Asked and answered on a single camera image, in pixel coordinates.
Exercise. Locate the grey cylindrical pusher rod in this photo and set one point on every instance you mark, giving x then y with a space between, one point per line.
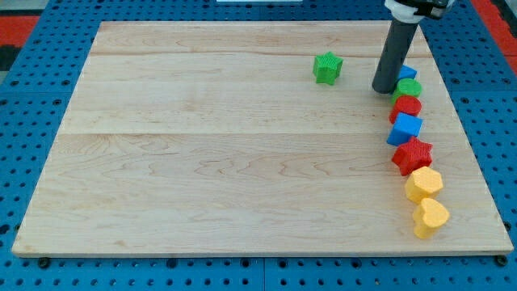
396 47

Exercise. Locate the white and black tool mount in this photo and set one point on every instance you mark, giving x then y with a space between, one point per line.
414 11

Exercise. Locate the green star block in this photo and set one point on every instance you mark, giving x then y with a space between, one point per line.
327 68

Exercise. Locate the red star block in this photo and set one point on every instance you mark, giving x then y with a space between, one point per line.
412 155

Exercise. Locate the blue block behind rod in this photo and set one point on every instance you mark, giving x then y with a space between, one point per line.
407 72

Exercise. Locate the green cylinder block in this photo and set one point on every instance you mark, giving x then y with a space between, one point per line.
406 86

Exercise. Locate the red cylinder block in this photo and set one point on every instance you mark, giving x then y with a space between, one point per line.
407 104

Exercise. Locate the blue cube block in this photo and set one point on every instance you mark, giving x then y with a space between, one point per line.
404 128

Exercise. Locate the yellow hexagon block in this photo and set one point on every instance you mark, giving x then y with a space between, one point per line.
423 183

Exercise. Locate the yellow heart block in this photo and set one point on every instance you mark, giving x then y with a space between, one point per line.
429 216

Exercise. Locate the wooden board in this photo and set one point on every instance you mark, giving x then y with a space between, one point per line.
213 139

